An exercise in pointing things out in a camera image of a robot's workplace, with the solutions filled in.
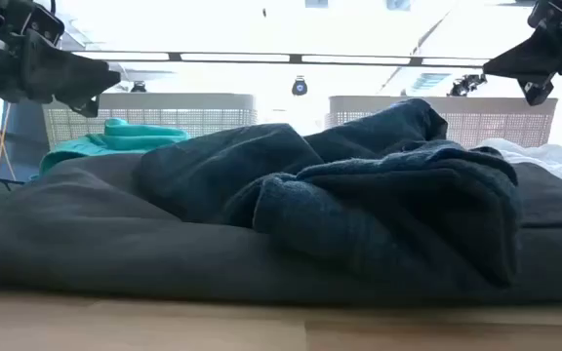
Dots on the black dome fixture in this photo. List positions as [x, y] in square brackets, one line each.
[138, 88]

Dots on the white perforated plastic basket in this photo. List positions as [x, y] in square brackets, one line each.
[495, 122]
[198, 114]

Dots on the teal garment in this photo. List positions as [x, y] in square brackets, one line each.
[134, 139]

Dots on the dark grey garment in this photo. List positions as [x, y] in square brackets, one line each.
[91, 253]

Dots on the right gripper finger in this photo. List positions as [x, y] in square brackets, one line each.
[534, 58]
[537, 90]

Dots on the dark navy garment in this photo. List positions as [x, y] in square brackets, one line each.
[212, 170]

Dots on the dark blue towel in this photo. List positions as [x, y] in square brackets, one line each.
[408, 219]

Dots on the dark ceiling vent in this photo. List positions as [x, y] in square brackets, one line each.
[398, 4]

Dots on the round black overhead camera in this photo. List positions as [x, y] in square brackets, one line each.
[299, 88]

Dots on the white cloth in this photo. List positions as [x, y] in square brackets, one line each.
[549, 158]

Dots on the black clamp mount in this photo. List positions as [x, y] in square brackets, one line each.
[466, 84]

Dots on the black overhead light rail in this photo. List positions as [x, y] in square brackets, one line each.
[295, 59]

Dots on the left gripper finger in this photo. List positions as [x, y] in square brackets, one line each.
[90, 107]
[66, 75]

